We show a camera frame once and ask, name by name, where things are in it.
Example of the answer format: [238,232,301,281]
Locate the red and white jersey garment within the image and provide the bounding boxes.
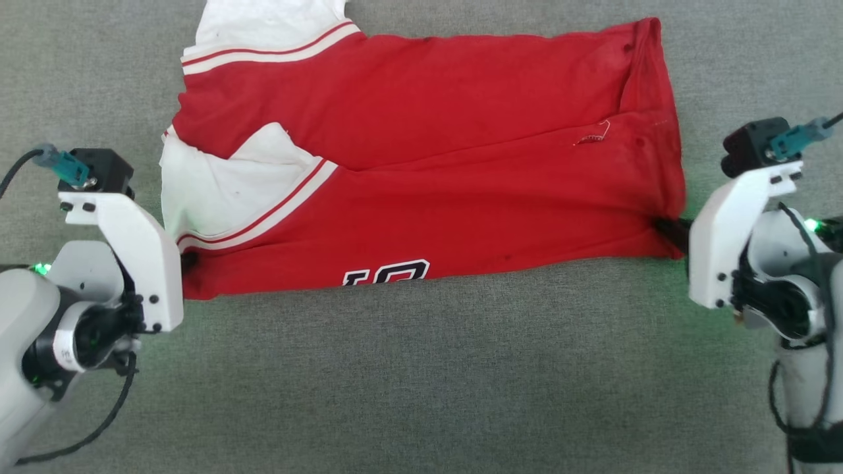
[159,0,687,301]

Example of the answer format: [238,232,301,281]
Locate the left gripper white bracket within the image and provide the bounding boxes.
[49,191,199,351]

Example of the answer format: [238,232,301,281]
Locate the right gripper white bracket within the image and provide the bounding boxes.
[651,161,805,311]

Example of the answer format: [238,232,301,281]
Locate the teal right camera cable connector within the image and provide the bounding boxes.
[767,117,834,163]

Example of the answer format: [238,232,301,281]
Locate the teal camera cable connector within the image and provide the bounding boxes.
[767,117,834,163]
[32,143,91,189]

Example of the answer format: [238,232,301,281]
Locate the grey fabric sofa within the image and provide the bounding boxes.
[0,0,843,474]

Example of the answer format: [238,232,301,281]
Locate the teal left camera cable connector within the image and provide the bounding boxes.
[32,143,91,189]

